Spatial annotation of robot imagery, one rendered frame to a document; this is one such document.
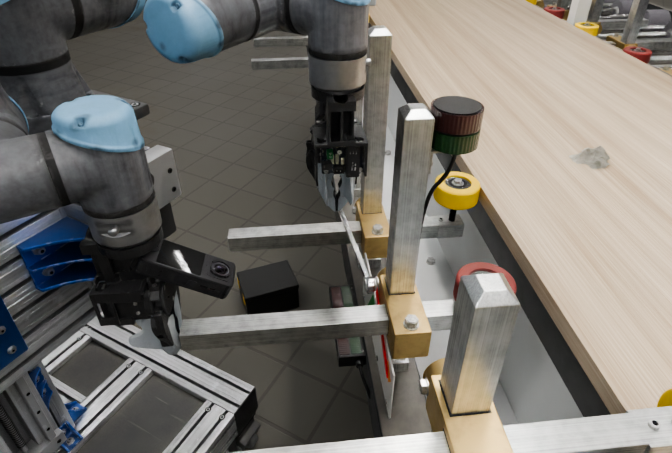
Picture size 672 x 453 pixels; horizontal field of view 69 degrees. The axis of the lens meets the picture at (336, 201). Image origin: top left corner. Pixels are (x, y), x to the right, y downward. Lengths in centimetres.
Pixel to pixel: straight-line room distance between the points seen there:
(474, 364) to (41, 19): 72
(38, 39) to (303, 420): 122
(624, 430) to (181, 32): 56
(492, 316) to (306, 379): 134
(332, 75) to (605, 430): 46
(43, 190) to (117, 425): 101
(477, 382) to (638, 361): 28
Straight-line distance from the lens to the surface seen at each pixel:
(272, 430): 161
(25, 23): 84
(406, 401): 81
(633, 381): 66
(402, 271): 68
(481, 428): 48
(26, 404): 122
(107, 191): 54
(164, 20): 56
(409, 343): 68
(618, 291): 77
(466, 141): 58
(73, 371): 162
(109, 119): 51
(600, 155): 108
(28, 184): 53
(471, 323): 39
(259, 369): 173
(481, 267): 72
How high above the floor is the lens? 137
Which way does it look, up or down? 34 degrees down
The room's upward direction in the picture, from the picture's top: straight up
